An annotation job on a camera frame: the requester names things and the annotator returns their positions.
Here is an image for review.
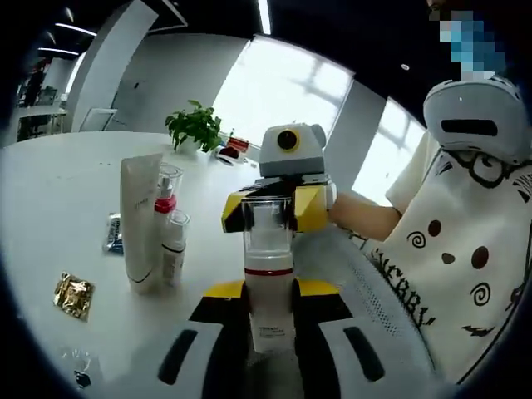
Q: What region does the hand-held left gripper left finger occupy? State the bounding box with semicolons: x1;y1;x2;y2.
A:
124;280;255;399

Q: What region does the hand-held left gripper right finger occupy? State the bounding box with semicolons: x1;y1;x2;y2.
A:
292;278;437;399

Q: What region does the tall red-collared skincare bottle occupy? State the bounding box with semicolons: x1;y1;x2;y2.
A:
153;162;185;250

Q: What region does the red-banded white skincare bottle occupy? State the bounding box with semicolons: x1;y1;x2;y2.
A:
239;197;297;353

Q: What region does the black-banded white skincare bottle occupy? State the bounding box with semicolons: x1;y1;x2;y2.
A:
160;209;191;288

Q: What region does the white skincare tube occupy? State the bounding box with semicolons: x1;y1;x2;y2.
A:
120;152;164;295

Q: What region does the green black skincare pouch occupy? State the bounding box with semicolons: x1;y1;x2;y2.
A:
101;212;125;255

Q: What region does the gold foil skincare sachet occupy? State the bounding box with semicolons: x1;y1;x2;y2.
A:
52;272;96;321

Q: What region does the grey mesh office chair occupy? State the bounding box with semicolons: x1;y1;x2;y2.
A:
290;232;441;399

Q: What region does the red and white box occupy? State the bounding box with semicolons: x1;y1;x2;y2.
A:
215;136;250;164

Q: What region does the potted green plant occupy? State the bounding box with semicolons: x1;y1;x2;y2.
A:
165;99;224;155

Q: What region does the small black sample packet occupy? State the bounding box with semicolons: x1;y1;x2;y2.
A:
62;347;103;391

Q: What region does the white printed t-shirt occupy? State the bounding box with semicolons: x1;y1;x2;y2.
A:
365;128;532;386

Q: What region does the white chair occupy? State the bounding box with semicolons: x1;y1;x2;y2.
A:
78;106;116;134

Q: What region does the grey chest-worn device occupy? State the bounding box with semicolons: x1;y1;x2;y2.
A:
422;73;532;164

